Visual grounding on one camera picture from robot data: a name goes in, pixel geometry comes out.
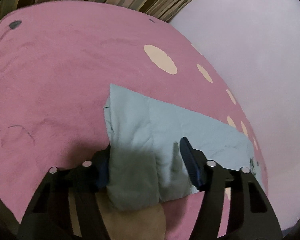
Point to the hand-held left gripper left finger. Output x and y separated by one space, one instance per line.
101 178

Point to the pink dotted bed sheet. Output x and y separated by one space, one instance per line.
52 80

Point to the light blue puffer jacket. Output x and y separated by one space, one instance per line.
150 130

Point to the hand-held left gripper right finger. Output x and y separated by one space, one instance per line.
190 163

